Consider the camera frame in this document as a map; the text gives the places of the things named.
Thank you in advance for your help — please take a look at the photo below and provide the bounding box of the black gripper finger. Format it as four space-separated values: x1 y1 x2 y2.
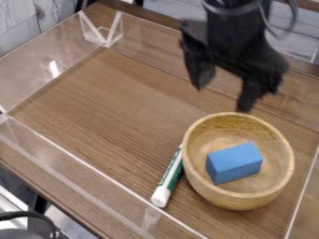
182 43 218 91
235 74 275 114

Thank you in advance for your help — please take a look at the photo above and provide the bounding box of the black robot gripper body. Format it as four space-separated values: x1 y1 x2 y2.
179 8 291 94

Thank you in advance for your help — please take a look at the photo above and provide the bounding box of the blue rectangular block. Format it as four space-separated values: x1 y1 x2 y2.
206 142 263 185

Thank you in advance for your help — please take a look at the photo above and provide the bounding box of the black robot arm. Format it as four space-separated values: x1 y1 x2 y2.
179 0 290 113

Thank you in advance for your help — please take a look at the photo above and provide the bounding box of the light brown wooden bowl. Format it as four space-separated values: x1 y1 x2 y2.
182 112 296 211

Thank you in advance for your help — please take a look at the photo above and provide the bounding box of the green and white marker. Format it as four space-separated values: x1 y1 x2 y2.
151 148 183 208

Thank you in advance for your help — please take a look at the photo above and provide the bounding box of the black cable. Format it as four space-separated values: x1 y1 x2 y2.
0 210 61 239

